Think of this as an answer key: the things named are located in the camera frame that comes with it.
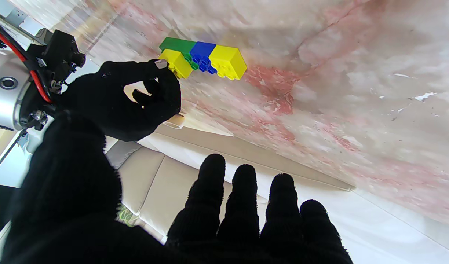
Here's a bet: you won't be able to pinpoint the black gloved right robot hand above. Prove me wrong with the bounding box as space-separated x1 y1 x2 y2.
59 59 182 142

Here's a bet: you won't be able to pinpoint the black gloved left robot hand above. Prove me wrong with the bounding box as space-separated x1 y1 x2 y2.
0 110 353 264

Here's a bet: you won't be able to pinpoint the yellow toy brick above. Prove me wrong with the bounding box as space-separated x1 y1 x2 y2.
209 45 248 81
158 49 193 80

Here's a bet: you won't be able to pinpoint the green toy brick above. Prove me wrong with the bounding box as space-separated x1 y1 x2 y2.
175 38 200 71
159 37 180 52

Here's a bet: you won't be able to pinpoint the blue toy brick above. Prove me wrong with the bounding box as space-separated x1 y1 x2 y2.
190 41 218 74

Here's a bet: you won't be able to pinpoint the tall green leafy plant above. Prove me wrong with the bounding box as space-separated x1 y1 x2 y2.
116 203 140 227

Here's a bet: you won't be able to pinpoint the wooden bowl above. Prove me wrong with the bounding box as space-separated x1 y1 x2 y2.
165 114 186 130

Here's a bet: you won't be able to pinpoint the beige sofa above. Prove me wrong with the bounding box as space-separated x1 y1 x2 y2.
103 123 357 242

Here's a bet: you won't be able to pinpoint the white sheer curtain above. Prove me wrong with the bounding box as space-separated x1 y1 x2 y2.
331 185 449 264

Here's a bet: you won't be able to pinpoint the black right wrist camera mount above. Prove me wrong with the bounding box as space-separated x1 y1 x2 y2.
26 29 87 94

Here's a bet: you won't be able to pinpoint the right arm red black cables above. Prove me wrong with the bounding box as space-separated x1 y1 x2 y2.
0 22 53 104

